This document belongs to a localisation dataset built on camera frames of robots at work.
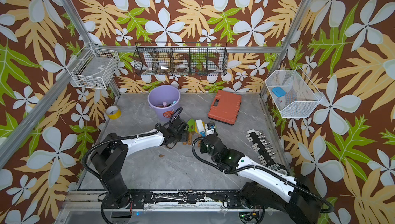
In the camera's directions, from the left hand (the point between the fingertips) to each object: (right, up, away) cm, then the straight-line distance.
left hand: (185, 134), depth 92 cm
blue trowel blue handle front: (-7, +20, +3) cm, 21 cm away
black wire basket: (-3, +47, +4) cm, 48 cm away
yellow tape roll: (-55, +13, +19) cm, 59 cm away
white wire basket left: (-50, +38, -7) cm, 63 cm away
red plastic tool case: (+26, +16, +12) cm, 33 cm away
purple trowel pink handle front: (-13, +19, +1) cm, 23 cm away
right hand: (+9, 0, -12) cm, 15 cm away
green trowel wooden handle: (0, -5, -2) cm, 6 cm away
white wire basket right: (+60, +24, -9) cm, 66 cm away
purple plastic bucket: (-15, +22, +8) cm, 27 cm away
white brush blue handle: (+9, +5, -9) cm, 13 cm away
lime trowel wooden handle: (-15, +17, -1) cm, 23 cm away
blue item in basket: (+54, +25, -6) cm, 59 cm away
